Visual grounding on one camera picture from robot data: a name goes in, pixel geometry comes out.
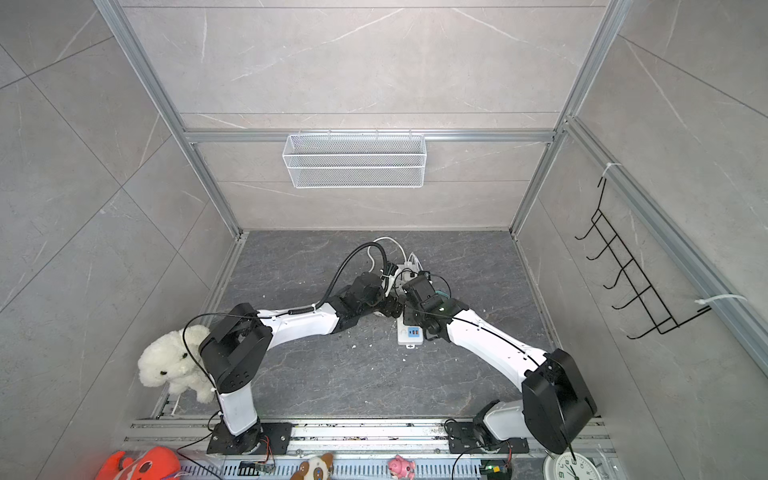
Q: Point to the red plush toy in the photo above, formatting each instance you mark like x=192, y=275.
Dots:
x=158, y=463

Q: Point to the brown white plush puppy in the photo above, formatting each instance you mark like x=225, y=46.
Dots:
x=315, y=468

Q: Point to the black wire hook rack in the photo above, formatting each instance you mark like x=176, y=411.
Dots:
x=631, y=272

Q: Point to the white plush dog toy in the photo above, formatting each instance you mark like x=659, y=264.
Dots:
x=172, y=359

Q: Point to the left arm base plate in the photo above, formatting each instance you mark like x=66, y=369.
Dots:
x=260, y=439

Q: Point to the pink plush toy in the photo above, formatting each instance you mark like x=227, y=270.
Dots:
x=401, y=468

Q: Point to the white charger with white cable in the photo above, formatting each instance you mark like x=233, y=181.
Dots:
x=410, y=267

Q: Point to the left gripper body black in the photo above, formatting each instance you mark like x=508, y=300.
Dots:
x=386, y=304

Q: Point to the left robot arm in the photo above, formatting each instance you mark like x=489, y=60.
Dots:
x=230, y=356

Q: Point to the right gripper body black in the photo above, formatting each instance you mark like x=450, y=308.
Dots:
x=414, y=317

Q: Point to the white analog clock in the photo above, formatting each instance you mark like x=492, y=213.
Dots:
x=569, y=466

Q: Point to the white wire mesh basket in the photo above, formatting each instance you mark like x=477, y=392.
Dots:
x=346, y=161

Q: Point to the white multicolour power strip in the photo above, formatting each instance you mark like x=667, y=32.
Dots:
x=409, y=333

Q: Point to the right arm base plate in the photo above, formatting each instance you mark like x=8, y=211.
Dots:
x=467, y=437

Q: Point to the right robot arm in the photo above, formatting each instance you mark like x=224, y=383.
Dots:
x=555, y=403

